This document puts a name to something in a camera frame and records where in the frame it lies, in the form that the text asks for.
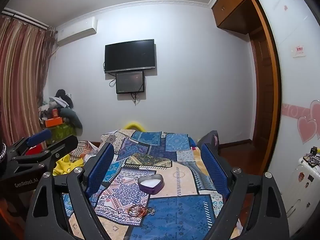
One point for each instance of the white air conditioner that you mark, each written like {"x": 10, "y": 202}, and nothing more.
{"x": 76, "y": 31}

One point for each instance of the white red card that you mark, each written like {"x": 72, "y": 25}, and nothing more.
{"x": 299, "y": 51}

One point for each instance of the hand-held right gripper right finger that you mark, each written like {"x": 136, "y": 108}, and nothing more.
{"x": 215, "y": 170}

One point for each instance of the striped cloth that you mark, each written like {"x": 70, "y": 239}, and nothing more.
{"x": 83, "y": 148}

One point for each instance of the pile of clothes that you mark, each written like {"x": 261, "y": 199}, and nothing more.
{"x": 66, "y": 105}

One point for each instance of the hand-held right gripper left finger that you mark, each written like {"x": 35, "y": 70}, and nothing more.
{"x": 102, "y": 165}

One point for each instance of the patchwork printed blanket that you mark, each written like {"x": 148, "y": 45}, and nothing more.
{"x": 175, "y": 205}

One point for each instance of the white wardrobe door heart stickers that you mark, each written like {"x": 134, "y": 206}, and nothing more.
{"x": 295, "y": 92}

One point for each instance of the small black wall monitor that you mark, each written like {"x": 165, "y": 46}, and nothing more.
{"x": 130, "y": 82}

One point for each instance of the gold jewelry piece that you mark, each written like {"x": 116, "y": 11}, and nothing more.
{"x": 150, "y": 211}

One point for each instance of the striped red curtain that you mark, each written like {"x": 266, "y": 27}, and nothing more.
{"x": 22, "y": 80}

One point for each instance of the orange box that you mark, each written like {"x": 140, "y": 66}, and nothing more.
{"x": 53, "y": 122}

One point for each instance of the dark purple bag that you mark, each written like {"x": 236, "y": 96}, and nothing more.
{"x": 212, "y": 140}

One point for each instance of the purple heart-shaped jewelry box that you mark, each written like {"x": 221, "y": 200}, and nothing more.
{"x": 150, "y": 188}

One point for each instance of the white cabinet with stickers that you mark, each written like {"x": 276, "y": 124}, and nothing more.
{"x": 297, "y": 192}

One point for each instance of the yellow plastic object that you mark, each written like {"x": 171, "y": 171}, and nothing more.
{"x": 133, "y": 125}

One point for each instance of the black wall television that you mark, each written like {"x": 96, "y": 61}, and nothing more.
{"x": 130, "y": 55}

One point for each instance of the green storage box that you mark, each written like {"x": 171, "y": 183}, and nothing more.
{"x": 62, "y": 132}

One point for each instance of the curtain rail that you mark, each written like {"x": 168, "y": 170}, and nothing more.
{"x": 25, "y": 17}

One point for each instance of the small dark jar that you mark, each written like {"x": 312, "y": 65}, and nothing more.
{"x": 313, "y": 151}

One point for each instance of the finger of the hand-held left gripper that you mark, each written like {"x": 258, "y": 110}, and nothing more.
{"x": 38, "y": 136}
{"x": 65, "y": 147}

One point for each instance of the wooden overhead cabinet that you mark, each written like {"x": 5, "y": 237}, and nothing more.
{"x": 231, "y": 7}

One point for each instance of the yellow cloth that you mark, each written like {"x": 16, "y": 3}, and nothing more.
{"x": 66, "y": 166}

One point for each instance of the red box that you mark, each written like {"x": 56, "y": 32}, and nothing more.
{"x": 33, "y": 151}

